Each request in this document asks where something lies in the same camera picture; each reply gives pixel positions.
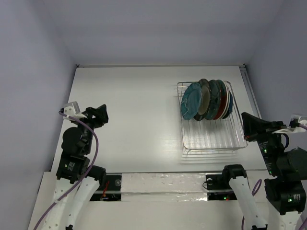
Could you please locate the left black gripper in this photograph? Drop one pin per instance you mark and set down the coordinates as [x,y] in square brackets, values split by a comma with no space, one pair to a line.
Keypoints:
[100,113]

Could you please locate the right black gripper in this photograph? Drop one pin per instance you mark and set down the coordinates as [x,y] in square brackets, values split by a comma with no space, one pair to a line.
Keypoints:
[267,129]

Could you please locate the red teal flower plate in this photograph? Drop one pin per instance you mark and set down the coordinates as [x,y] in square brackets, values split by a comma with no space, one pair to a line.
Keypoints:
[224,98]

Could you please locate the dark blue plate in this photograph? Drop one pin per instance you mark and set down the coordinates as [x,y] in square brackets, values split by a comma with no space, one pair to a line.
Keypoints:
[230,108]

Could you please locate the mint green flower plate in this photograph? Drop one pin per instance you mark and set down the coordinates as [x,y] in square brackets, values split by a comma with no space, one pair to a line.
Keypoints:
[227,102]

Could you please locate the dark teal blossom plate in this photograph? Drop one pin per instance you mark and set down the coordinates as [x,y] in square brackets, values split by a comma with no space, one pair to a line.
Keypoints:
[215,100]

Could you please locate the dark speckled beige plate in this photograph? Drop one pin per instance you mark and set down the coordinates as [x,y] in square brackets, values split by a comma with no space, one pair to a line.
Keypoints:
[205,100]

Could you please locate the teal scalloped plate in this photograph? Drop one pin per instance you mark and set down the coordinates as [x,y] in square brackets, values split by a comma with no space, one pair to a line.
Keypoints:
[191,101]

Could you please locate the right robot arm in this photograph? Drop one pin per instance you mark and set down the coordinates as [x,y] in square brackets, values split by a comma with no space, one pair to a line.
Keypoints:
[285,193]

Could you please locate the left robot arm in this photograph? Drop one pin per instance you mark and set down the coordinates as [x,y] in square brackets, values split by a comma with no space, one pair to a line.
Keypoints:
[77,178]

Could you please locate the white foam strip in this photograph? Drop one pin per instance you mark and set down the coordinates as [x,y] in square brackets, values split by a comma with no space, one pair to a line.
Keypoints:
[163,187]

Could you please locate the metal wire dish rack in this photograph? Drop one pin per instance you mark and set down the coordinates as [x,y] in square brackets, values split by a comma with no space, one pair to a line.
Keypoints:
[210,136]

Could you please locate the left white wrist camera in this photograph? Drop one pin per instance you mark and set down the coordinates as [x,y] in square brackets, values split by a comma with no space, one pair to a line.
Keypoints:
[71,109]

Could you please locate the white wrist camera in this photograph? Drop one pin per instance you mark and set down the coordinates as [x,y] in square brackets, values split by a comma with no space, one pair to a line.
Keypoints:
[71,109]
[298,124]

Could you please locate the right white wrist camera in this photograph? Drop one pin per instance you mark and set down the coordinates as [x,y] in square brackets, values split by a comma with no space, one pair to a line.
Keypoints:
[298,124]

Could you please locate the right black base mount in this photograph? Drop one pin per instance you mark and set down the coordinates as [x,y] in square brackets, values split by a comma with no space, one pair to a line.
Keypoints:
[217,189]

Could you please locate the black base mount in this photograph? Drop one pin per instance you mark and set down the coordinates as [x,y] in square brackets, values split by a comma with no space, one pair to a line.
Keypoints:
[111,190]
[217,189]

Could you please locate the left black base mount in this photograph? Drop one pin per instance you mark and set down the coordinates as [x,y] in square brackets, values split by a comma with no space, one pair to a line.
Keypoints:
[111,190]

